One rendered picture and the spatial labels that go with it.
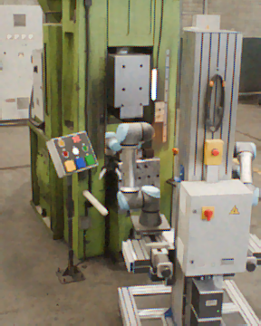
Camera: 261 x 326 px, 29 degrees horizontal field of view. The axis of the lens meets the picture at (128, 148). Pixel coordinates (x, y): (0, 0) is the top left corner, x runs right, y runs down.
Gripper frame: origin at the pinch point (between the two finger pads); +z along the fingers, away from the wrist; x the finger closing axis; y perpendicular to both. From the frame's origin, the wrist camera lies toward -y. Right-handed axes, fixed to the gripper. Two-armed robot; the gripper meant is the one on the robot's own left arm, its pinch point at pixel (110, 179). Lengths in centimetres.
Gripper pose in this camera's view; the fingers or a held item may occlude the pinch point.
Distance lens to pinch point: 359.6
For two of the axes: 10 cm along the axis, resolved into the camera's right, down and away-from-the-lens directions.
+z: -0.2, 9.6, 2.8
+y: 1.5, 2.8, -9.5
